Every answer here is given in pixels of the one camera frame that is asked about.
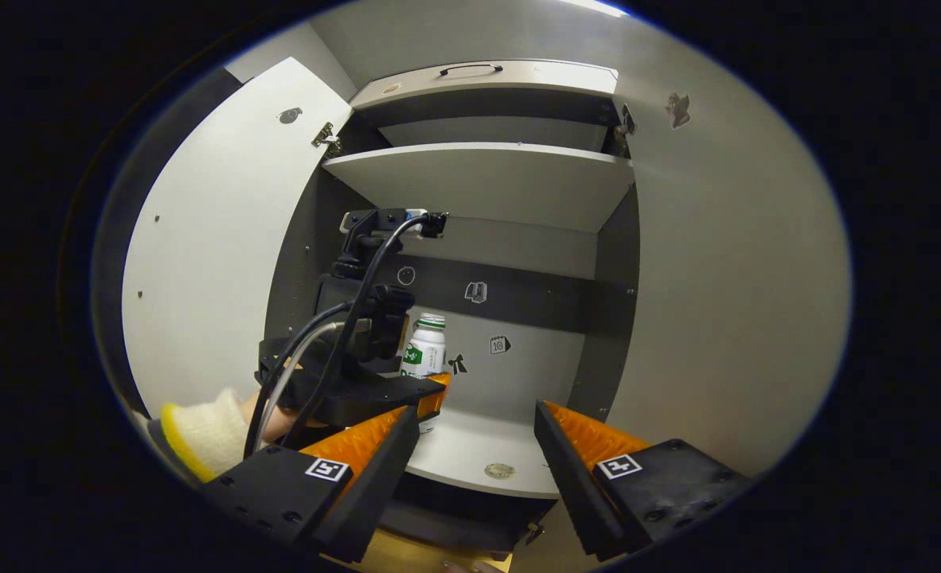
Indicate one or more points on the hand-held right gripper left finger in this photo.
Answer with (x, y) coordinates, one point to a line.
(379, 493)

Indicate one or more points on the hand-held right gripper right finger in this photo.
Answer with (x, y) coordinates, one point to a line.
(570, 485)

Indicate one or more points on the white cabinet door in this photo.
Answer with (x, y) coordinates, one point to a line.
(216, 239)
(717, 278)

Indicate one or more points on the long ceiling light panel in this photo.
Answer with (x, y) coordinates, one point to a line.
(598, 6)

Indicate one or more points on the white plastic bottle green label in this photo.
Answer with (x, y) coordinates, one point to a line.
(427, 350)

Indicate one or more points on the white cabinet shelf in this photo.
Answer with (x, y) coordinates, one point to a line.
(478, 183)

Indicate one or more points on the white and grey cabinet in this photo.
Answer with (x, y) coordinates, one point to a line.
(518, 374)

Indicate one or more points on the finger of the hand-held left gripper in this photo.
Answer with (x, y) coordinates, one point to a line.
(367, 398)

